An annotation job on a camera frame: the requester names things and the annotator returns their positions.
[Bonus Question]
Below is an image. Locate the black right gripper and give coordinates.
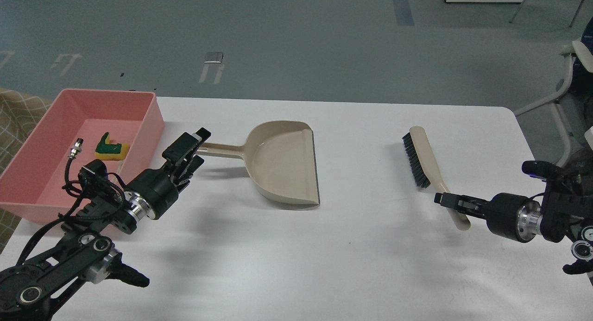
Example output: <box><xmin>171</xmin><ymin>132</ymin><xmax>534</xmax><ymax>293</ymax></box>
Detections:
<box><xmin>434</xmin><ymin>192</ymin><xmax>543</xmax><ymax>243</ymax></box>

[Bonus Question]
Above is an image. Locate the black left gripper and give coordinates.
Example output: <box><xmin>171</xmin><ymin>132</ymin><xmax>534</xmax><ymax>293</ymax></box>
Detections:
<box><xmin>125</xmin><ymin>128</ymin><xmax>211</xmax><ymax>220</ymax></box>

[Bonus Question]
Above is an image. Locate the yellow sponge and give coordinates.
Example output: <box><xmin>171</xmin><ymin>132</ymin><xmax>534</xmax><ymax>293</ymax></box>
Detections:
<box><xmin>95</xmin><ymin>132</ymin><xmax>131</xmax><ymax>161</ymax></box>

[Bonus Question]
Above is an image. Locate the beige hand brush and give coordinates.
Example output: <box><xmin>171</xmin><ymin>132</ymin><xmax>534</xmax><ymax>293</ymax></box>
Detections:
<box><xmin>402</xmin><ymin>126</ymin><xmax>471</xmax><ymax>231</ymax></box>

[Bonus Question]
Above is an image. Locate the beige plastic dustpan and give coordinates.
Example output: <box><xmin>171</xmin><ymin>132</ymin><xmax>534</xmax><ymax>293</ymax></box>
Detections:
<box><xmin>198</xmin><ymin>120</ymin><xmax>320</xmax><ymax>206</ymax></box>

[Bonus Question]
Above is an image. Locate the slice of white bread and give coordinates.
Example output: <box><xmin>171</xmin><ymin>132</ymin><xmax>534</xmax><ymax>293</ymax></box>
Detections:
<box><xmin>115</xmin><ymin>160</ymin><xmax>125</xmax><ymax>174</ymax></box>

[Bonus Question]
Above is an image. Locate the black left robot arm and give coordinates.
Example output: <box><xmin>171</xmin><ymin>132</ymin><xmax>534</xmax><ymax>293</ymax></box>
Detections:
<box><xmin>1</xmin><ymin>128</ymin><xmax>211</xmax><ymax>321</ymax></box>

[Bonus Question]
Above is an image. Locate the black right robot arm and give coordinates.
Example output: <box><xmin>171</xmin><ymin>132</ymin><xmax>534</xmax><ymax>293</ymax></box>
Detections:
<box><xmin>434</xmin><ymin>160</ymin><xmax>592</xmax><ymax>277</ymax></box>

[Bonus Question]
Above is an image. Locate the pink plastic bin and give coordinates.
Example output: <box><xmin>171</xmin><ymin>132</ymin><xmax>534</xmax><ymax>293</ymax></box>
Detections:
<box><xmin>0</xmin><ymin>89</ymin><xmax>164</xmax><ymax>223</ymax></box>

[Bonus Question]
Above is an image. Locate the silver floor plate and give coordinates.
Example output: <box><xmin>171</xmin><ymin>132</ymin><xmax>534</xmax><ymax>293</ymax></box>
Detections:
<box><xmin>203</xmin><ymin>51</ymin><xmax>224</xmax><ymax>64</ymax></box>

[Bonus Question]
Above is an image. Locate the checked beige cloth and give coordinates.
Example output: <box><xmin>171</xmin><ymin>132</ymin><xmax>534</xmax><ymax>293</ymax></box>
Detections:
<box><xmin>0</xmin><ymin>88</ymin><xmax>52</xmax><ymax>254</ymax></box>

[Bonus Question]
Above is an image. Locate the white chair frame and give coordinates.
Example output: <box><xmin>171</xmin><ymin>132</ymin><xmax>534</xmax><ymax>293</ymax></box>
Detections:
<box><xmin>513</xmin><ymin>22</ymin><xmax>593</xmax><ymax>167</ymax></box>

